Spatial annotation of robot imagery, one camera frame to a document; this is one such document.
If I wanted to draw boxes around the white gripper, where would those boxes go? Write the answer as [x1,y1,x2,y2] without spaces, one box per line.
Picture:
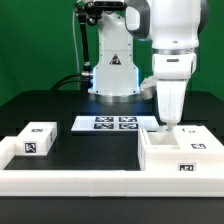
[153,53,197,131]

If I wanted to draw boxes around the white cabinet door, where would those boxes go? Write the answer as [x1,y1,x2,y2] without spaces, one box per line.
[172,125,224,153]

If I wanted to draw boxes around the white cabinet body box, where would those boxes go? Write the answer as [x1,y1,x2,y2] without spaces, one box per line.
[138,128,224,173]

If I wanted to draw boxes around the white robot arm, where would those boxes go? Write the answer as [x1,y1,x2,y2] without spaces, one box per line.
[86,0,209,128]

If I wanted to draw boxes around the white cabinet top block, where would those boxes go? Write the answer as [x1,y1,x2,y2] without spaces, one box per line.
[15,122,57,156]

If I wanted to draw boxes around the white U-shaped fence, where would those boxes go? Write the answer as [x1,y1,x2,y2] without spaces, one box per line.
[0,137,224,197]

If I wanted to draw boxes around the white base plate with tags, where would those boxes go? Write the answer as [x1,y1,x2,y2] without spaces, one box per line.
[71,116,159,131]

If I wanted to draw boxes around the black cable bundle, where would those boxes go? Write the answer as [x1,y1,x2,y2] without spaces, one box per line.
[50,73,84,91]

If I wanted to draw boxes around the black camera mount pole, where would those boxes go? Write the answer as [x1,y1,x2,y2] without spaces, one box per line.
[74,1,101,79]

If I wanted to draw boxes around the white thin cable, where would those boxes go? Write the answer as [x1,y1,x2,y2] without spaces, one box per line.
[71,0,83,90]

